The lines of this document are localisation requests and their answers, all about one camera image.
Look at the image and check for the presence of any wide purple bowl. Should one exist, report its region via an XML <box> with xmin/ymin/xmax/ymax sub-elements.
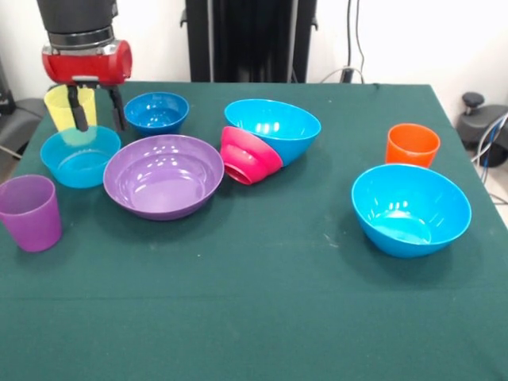
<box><xmin>102</xmin><ymin>134</ymin><xmax>225</xmax><ymax>221</ymax></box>

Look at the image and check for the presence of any yellow cup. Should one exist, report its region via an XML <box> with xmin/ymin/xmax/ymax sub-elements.
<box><xmin>43</xmin><ymin>85</ymin><xmax>98</xmax><ymax>134</ymax></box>

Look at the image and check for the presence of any orange cup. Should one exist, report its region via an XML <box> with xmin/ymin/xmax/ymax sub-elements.
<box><xmin>385</xmin><ymin>123</ymin><xmax>441</xmax><ymax>169</ymax></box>

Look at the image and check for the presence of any grey padded chair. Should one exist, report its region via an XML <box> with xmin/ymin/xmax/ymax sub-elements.
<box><xmin>0</xmin><ymin>59</ymin><xmax>45</xmax><ymax>160</ymax></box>

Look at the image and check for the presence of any purple cup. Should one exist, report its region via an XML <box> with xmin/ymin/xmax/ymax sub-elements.
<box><xmin>0</xmin><ymin>174</ymin><xmax>64</xmax><ymax>253</ymax></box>

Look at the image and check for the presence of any bundle of light cables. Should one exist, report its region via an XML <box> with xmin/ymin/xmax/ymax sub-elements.
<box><xmin>471</xmin><ymin>113</ymin><xmax>508</xmax><ymax>207</ymax></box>

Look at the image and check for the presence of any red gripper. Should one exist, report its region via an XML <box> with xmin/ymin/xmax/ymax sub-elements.
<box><xmin>41</xmin><ymin>39</ymin><xmax>133</xmax><ymax>133</ymax></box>

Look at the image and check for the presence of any small dark blue bowl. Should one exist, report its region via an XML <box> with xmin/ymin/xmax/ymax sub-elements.
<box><xmin>123</xmin><ymin>91</ymin><xmax>191</xmax><ymax>137</ymax></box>

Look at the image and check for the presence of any dark grey chair base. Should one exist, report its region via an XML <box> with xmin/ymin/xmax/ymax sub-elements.
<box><xmin>456</xmin><ymin>91</ymin><xmax>508</xmax><ymax>167</ymax></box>

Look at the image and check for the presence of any dark green tablecloth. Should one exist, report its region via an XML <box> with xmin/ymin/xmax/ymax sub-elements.
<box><xmin>0</xmin><ymin>80</ymin><xmax>508</xmax><ymax>381</ymax></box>

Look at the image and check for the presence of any small red bowl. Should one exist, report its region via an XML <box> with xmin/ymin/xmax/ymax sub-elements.
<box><xmin>219</xmin><ymin>125</ymin><xmax>284</xmax><ymax>187</ymax></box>

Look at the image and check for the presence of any translucent light blue bowl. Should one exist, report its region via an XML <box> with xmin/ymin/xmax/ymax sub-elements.
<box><xmin>40</xmin><ymin>125</ymin><xmax>122</xmax><ymax>189</ymax></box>

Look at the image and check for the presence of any large blue bowl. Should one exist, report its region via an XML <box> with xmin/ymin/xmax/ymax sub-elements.
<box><xmin>350</xmin><ymin>163</ymin><xmax>473</xmax><ymax>260</ymax></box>
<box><xmin>224</xmin><ymin>98</ymin><xmax>322</xmax><ymax>167</ymax></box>

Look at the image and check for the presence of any black wall cable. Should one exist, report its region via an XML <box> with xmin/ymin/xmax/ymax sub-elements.
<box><xmin>319</xmin><ymin>0</ymin><xmax>367</xmax><ymax>84</ymax></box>

